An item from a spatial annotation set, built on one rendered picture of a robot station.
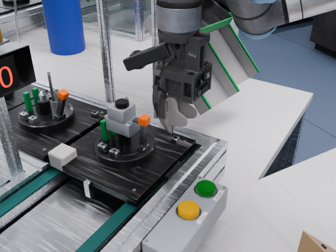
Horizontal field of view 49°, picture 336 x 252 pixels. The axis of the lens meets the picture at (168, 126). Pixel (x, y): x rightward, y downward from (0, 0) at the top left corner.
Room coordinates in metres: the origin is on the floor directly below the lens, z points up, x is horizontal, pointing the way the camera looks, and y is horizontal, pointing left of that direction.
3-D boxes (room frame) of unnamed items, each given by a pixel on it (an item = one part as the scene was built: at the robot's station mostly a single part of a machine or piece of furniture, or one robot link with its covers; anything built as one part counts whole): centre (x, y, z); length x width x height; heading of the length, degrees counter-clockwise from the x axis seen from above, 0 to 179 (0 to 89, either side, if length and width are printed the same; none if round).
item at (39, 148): (0.83, 0.31, 1.01); 0.24 x 0.24 x 0.13; 58
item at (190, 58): (0.61, -0.02, 1.21); 0.09 x 0.08 x 0.12; 58
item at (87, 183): (0.59, 0.17, 0.95); 0.01 x 0.01 x 0.04; 58
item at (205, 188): (0.56, -0.08, 0.96); 0.04 x 0.04 x 0.02
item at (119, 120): (0.70, 0.11, 1.06); 0.08 x 0.04 x 0.07; 58
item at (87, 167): (0.69, 0.10, 0.96); 0.24 x 0.24 x 0.02; 58
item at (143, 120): (0.67, 0.06, 1.04); 0.04 x 0.02 x 0.08; 58
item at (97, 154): (0.69, 0.10, 0.98); 0.14 x 0.14 x 0.02
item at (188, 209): (0.51, -0.04, 0.96); 0.04 x 0.04 x 0.02
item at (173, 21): (0.62, -0.02, 1.29); 0.08 x 0.08 x 0.05
